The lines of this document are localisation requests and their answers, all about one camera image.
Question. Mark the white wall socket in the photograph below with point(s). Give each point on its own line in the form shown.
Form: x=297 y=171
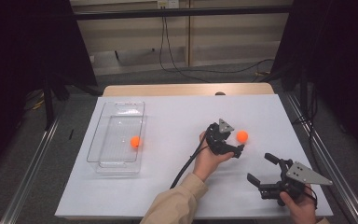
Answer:
x=167 y=3

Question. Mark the person's right hand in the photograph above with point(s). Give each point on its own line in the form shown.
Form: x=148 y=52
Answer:
x=300 y=211

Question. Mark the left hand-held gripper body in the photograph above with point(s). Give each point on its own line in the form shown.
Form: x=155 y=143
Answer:
x=218 y=140

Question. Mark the metal floor rail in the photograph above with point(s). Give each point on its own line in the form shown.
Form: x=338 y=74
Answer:
x=332 y=168
x=28 y=177

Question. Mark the dark curtain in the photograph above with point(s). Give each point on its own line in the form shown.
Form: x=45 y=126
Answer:
x=338 y=62
x=18 y=62

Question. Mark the clear plastic container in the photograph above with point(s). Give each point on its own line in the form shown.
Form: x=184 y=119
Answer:
x=115 y=137

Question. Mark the person's left hand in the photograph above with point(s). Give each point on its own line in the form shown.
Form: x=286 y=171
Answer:
x=206 y=163

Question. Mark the white board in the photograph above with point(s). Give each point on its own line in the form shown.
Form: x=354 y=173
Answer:
x=174 y=124

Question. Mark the wooden table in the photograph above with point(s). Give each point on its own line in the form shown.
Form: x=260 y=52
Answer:
x=167 y=89

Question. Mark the black horizontal bar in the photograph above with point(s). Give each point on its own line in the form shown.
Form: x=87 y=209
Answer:
x=167 y=13

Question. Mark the orange ball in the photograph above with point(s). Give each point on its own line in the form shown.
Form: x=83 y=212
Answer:
x=135 y=141
x=242 y=137

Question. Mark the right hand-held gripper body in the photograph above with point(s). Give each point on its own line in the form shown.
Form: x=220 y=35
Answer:
x=303 y=175

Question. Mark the black stand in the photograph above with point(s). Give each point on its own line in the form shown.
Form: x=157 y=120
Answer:
x=48 y=105

